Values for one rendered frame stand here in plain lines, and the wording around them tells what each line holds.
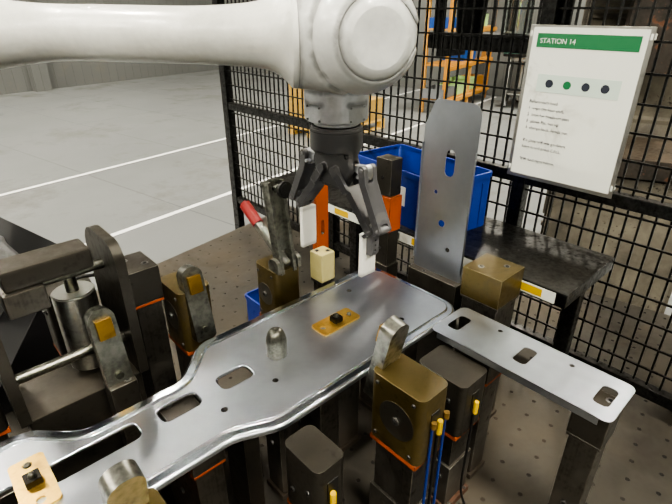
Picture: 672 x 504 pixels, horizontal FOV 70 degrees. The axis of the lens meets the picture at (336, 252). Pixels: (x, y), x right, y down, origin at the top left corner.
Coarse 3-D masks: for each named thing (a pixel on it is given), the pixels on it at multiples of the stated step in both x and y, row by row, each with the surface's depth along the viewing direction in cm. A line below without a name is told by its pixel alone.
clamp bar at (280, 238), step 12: (276, 180) 84; (264, 192) 84; (276, 192) 83; (288, 192) 82; (264, 204) 85; (276, 204) 85; (276, 216) 86; (288, 216) 87; (276, 228) 85; (288, 228) 87; (276, 240) 86; (288, 240) 88; (276, 252) 87; (288, 252) 89
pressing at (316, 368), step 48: (336, 288) 93; (384, 288) 93; (240, 336) 79; (288, 336) 79; (336, 336) 79; (192, 384) 69; (240, 384) 69; (288, 384) 69; (336, 384) 70; (48, 432) 61; (96, 432) 61; (144, 432) 61; (192, 432) 61; (240, 432) 62; (0, 480) 55; (96, 480) 55
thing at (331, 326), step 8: (336, 312) 85; (344, 312) 85; (352, 312) 85; (320, 320) 83; (328, 320) 83; (336, 320) 81; (344, 320) 83; (352, 320) 83; (328, 328) 81; (336, 328) 81
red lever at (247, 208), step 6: (246, 204) 93; (246, 210) 92; (252, 210) 92; (246, 216) 93; (252, 216) 92; (258, 216) 92; (252, 222) 92; (258, 222) 92; (258, 228) 91; (264, 228) 91; (264, 234) 90; (264, 240) 91; (270, 246) 90; (282, 252) 90; (288, 258) 89; (288, 264) 89
